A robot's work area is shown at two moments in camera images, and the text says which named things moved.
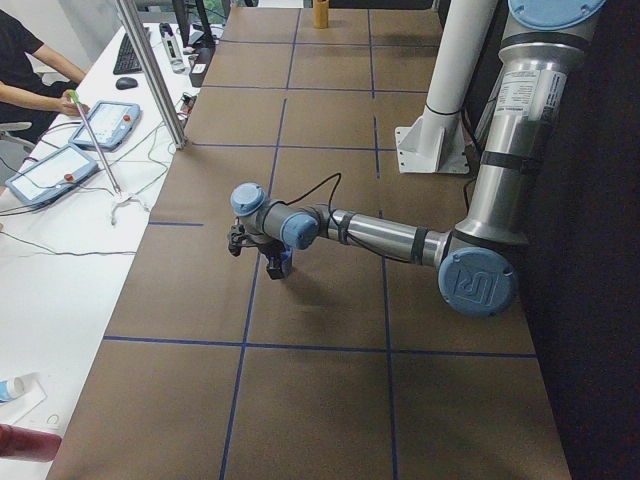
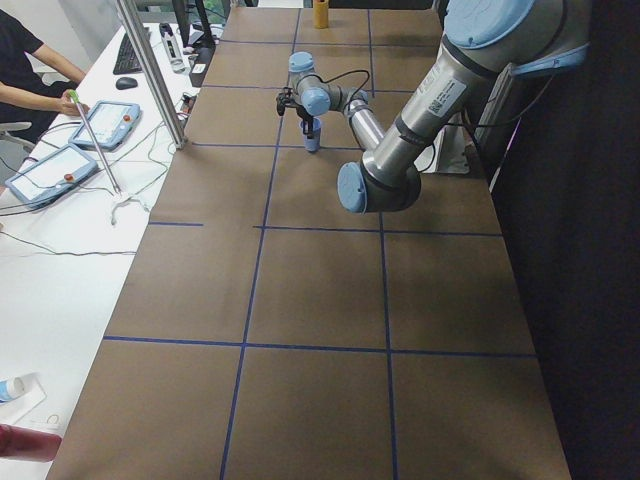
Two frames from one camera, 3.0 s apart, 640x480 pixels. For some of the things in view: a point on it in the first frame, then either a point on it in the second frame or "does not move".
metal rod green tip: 73,96 does not move
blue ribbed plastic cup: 287,261 → 313,144
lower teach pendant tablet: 52,175 does not move
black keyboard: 128,60 does not move
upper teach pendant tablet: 112,125 does not move
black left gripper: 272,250 → 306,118
